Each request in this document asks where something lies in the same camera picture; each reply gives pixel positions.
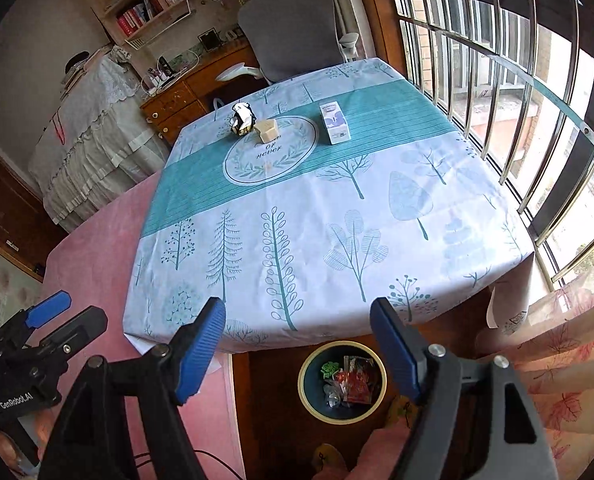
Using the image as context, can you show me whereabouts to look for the wooden desk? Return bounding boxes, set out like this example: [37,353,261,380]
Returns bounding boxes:
[140,42,274,147]

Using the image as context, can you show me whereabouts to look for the brown wooden cabinet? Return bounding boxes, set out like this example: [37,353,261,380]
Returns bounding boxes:
[0,144,68,282]

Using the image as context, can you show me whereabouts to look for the grey office chair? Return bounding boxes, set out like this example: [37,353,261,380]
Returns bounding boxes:
[215,0,361,84]

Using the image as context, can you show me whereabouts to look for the person's leg in pink trousers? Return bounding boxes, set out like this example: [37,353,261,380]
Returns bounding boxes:
[316,412,418,480]

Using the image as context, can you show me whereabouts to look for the white and blue box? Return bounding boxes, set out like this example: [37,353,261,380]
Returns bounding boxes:
[319,100,352,146]

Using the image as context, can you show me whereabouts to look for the pink bed sheet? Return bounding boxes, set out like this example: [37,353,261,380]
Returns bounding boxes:
[31,170,248,480]

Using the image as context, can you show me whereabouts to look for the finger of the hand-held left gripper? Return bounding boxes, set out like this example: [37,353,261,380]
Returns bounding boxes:
[24,290,72,329]
[41,306,109,362]

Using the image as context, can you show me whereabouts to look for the small beige box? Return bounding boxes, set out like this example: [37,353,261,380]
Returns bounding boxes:
[254,118,283,145]

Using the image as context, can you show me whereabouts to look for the white lace furniture cover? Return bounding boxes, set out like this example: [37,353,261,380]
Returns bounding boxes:
[27,44,171,227]

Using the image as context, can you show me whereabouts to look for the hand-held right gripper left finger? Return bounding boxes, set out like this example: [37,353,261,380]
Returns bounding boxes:
[37,296,227,480]

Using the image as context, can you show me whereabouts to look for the yellow patterned slipper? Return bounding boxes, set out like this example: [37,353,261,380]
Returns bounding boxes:
[388,394,420,429]
[310,442,348,477]

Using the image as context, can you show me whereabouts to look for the leaf-print curtain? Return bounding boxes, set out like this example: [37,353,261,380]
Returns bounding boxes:
[476,269,594,480]

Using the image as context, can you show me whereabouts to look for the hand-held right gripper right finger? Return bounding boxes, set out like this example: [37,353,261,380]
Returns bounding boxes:
[370,297,561,480]

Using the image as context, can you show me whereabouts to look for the person's left hand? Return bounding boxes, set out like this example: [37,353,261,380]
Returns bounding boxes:
[0,430,28,476]

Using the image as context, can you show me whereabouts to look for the black and white foil wrapper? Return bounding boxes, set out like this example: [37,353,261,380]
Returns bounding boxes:
[229,102,258,137]

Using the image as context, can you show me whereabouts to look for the clear plastic wrapper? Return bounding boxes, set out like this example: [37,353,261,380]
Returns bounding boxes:
[324,379,348,409]

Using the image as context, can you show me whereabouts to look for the metal window grille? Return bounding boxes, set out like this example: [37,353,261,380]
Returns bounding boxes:
[381,0,594,283]

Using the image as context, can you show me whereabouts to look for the tree-print tablecloth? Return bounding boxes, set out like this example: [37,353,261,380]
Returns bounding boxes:
[122,58,536,361]

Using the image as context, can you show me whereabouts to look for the round bin with yellow rim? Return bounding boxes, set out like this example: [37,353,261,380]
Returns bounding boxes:
[297,340,389,421]

